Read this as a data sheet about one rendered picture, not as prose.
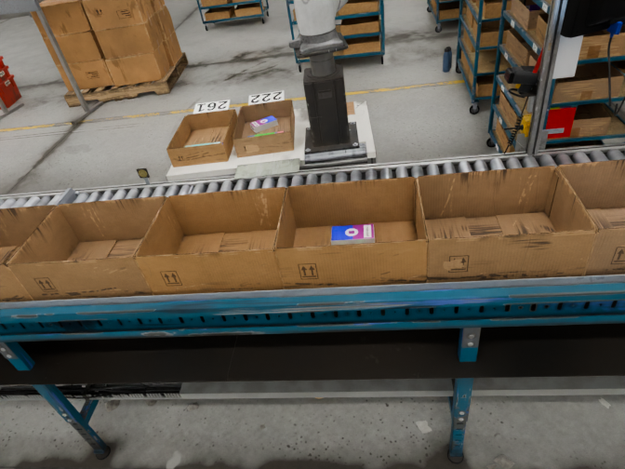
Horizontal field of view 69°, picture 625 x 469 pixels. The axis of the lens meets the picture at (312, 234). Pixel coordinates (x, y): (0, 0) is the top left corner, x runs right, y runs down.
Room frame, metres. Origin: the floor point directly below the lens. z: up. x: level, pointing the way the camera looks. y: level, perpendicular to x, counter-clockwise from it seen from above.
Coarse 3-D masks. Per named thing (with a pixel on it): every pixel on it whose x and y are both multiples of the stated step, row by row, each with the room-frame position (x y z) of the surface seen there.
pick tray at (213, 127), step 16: (208, 112) 2.38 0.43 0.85; (224, 112) 2.37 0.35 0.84; (192, 128) 2.40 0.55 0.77; (208, 128) 2.37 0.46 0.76; (224, 128) 2.34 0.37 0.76; (176, 144) 2.15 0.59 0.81; (192, 144) 2.22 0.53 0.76; (208, 144) 1.99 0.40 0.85; (224, 144) 2.00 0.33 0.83; (176, 160) 2.02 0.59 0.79; (192, 160) 2.01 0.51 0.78; (208, 160) 2.00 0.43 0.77; (224, 160) 1.99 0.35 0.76
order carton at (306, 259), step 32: (288, 192) 1.19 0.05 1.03; (320, 192) 1.17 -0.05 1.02; (352, 192) 1.16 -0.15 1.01; (384, 192) 1.14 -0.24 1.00; (416, 192) 1.09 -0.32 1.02; (288, 224) 1.11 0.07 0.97; (320, 224) 1.18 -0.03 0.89; (352, 224) 1.16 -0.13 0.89; (384, 224) 1.12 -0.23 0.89; (416, 224) 1.08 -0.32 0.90; (288, 256) 0.90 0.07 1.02; (320, 256) 0.89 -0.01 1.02; (352, 256) 0.87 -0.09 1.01; (384, 256) 0.86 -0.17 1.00; (416, 256) 0.84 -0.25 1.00; (288, 288) 0.91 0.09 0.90
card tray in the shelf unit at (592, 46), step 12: (540, 24) 2.32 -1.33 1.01; (624, 24) 2.04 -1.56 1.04; (540, 36) 2.29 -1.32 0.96; (588, 36) 1.98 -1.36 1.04; (600, 36) 1.97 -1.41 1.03; (624, 36) 1.94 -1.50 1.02; (588, 48) 1.98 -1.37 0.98; (600, 48) 1.96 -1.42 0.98; (612, 48) 1.95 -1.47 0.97; (624, 48) 1.94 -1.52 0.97
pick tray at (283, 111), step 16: (240, 112) 2.32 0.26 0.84; (256, 112) 2.37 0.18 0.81; (272, 112) 2.36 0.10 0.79; (288, 112) 2.35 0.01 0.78; (240, 128) 2.22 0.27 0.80; (272, 128) 2.23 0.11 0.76; (288, 128) 2.20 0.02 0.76; (240, 144) 2.00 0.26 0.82; (256, 144) 1.99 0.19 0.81; (272, 144) 1.98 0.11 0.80; (288, 144) 1.98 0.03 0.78
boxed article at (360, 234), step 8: (360, 224) 1.11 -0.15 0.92; (368, 224) 1.10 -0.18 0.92; (336, 232) 1.09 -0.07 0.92; (344, 232) 1.08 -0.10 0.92; (352, 232) 1.08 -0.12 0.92; (360, 232) 1.07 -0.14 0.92; (368, 232) 1.06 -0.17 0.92; (336, 240) 1.05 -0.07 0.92; (344, 240) 1.05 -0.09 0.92; (352, 240) 1.04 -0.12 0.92; (360, 240) 1.04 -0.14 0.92; (368, 240) 1.03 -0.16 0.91
